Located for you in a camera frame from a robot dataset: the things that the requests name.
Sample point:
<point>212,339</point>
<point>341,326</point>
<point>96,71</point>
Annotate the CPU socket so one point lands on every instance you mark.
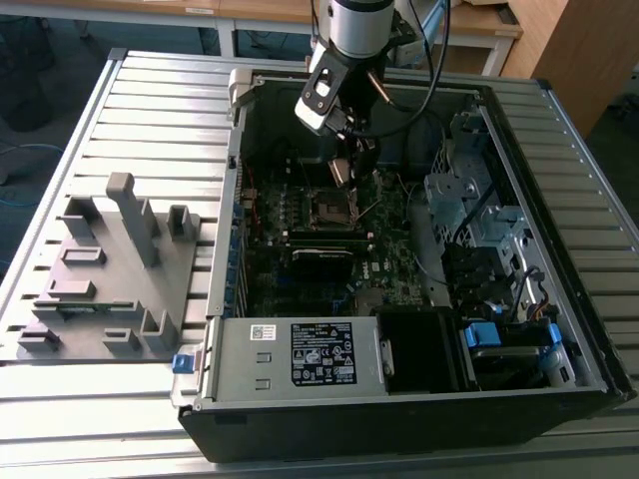
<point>332,207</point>

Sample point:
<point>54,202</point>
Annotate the silver metal drive cage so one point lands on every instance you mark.
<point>444,192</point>

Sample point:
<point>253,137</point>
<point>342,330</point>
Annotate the green motherboard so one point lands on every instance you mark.
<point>389,234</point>

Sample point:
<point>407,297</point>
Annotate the black graphics card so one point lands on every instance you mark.
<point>322,272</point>

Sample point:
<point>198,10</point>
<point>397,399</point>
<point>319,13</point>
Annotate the silver chipset heatsink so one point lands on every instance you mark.
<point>370,302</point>

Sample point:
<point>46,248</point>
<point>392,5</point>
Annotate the wooden cabinet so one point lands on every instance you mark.
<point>589,50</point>

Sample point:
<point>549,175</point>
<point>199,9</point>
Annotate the blue disk carrier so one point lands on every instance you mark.
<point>481,334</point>

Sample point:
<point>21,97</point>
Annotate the grey parts rack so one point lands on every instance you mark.
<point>125,279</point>

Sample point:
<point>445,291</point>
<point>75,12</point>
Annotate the grey power supply unit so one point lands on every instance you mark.
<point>239,369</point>

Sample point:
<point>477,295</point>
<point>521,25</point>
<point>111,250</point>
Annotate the small blue plastic clip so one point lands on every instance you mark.
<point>554,334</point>

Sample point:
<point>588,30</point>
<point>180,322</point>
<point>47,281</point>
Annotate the black disk drive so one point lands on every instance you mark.
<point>504,369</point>

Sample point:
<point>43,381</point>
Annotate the blue case latch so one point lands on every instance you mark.
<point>182,364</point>

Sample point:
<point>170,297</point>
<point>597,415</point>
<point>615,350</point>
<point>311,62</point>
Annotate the black office chair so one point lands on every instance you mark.
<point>25,90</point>

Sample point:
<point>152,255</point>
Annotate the black PC case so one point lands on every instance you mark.
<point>349,434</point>

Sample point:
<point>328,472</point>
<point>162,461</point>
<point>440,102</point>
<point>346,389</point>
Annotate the green RAM stick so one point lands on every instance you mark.
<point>85,310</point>

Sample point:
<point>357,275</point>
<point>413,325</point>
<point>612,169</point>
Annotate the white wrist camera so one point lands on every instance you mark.
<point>312,117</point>

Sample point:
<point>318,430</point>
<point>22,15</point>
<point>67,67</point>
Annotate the wooden desk white frame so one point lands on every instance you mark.
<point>479,20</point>
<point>75,4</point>

